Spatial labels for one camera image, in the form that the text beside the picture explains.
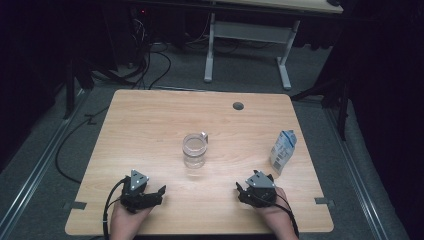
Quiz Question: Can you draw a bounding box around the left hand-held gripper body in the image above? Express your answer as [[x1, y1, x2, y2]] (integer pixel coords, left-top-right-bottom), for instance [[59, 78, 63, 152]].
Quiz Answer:
[[119, 169, 158, 214]]

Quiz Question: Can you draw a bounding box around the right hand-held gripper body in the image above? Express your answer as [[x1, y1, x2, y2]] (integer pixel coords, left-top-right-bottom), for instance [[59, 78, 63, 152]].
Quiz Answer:
[[244, 169, 278, 208]]

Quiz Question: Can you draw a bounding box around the white and blue pouch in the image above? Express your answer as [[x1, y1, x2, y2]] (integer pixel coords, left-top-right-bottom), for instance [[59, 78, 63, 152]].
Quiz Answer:
[[269, 129, 298, 176]]

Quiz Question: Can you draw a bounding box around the clear glass jar with lid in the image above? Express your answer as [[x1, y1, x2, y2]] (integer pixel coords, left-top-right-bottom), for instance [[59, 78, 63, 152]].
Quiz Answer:
[[182, 131, 209, 169]]

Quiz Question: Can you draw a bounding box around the person's left hand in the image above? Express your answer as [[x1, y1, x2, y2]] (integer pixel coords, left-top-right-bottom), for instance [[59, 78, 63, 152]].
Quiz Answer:
[[109, 201, 153, 234]]

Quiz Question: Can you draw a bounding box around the person's right hand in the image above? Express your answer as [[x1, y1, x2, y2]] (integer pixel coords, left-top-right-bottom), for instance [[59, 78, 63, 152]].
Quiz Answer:
[[253, 187, 293, 231]]

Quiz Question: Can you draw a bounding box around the black metal stand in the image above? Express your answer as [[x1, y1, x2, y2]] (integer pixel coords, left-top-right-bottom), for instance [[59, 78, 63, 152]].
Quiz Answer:
[[63, 56, 96, 119], [289, 76, 351, 141]]

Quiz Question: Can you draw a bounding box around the left hand-held gripper cable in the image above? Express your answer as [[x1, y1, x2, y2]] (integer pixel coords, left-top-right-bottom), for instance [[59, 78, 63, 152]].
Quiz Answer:
[[102, 177, 129, 240]]

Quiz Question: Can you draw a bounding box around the hand-held gripper cable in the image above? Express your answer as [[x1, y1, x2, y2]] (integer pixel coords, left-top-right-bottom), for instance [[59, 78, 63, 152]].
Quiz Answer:
[[102, 177, 129, 240], [263, 192, 300, 239]]

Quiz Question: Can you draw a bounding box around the right hand-held gripper cable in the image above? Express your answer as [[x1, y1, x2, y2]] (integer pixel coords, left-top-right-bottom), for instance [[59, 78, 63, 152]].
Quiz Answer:
[[263, 192, 300, 239]]

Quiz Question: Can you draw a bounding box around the black floor cable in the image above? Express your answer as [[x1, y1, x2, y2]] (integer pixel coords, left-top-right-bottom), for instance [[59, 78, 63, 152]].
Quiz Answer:
[[54, 106, 111, 184]]

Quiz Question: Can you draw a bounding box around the metal floor rail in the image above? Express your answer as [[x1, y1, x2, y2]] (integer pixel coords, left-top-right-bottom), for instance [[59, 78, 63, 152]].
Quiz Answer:
[[0, 89, 91, 234], [324, 106, 389, 240]]

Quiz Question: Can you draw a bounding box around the bundle of black cables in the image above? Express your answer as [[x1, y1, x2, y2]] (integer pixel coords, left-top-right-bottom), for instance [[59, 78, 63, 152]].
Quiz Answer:
[[128, 16, 173, 91]]

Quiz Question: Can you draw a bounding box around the white metal frame desk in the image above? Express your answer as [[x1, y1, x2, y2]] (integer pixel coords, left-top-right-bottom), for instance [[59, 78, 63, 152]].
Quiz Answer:
[[203, 0, 344, 91]]

